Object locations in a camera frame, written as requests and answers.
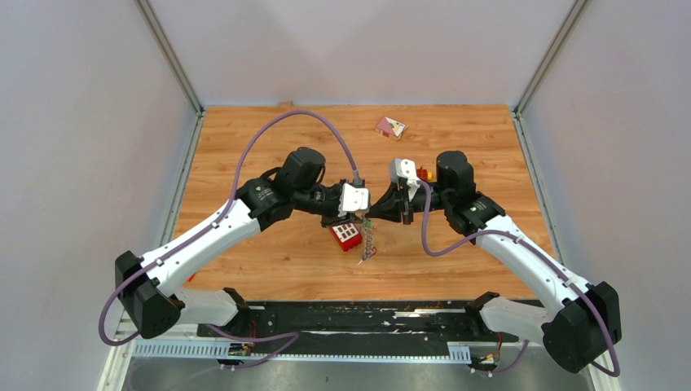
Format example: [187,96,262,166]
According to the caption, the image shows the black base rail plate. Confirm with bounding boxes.
[221,300,518,358]

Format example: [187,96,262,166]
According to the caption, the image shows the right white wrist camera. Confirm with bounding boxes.
[389,158,420,201]

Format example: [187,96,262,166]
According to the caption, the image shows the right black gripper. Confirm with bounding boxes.
[368,182,451,226]

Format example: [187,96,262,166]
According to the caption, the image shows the large metal keyring with rings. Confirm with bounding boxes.
[359,218,376,263]

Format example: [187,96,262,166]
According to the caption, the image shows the toy brick car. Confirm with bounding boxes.
[416,168,434,182]

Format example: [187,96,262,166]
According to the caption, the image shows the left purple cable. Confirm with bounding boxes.
[97,110,363,373]

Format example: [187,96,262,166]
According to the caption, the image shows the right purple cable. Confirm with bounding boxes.
[420,180,622,378]

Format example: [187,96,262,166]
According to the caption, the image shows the red window toy brick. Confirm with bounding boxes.
[328,222,363,252]

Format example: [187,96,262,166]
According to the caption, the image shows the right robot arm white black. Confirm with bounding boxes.
[367,151,622,377]

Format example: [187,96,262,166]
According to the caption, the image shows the playing card box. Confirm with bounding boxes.
[375,116,407,140]

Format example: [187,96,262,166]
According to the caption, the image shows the right aluminium frame post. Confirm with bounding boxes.
[513,0,590,116]

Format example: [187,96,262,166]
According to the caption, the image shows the white slotted cable duct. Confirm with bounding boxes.
[132,340,473,365]

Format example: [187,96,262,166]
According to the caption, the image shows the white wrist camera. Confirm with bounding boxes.
[338,183,371,216]
[389,158,420,201]

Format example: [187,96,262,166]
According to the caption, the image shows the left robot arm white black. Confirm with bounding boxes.
[114,147,370,339]

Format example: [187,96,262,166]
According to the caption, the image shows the aluminium frame post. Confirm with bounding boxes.
[513,0,590,116]
[134,0,205,116]

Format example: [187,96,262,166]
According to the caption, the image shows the left aluminium frame post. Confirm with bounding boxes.
[134,0,205,116]

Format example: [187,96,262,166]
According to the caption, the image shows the purple cable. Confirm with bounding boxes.
[420,180,622,378]
[97,110,363,373]

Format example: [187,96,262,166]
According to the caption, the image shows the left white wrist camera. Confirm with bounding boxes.
[338,183,371,216]

